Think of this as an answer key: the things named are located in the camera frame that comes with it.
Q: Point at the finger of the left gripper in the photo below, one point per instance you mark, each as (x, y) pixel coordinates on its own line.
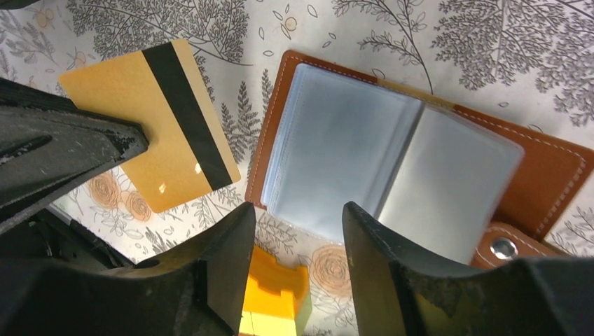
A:
(49, 147)

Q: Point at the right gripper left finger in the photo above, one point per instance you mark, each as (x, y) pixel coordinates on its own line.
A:
(199, 285)

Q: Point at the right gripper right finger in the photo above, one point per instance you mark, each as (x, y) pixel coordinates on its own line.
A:
(401, 288)

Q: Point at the gold credit card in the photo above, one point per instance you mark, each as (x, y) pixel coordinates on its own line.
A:
(162, 89)

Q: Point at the brown leather card holder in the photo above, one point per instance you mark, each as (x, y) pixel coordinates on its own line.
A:
(449, 178)

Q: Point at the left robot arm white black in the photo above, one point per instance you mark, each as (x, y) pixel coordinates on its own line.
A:
(53, 234)

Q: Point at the orange green brown card stack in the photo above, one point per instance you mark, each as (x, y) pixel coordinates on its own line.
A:
(277, 299)

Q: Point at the floral patterned table mat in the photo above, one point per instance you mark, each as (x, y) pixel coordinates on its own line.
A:
(529, 62)

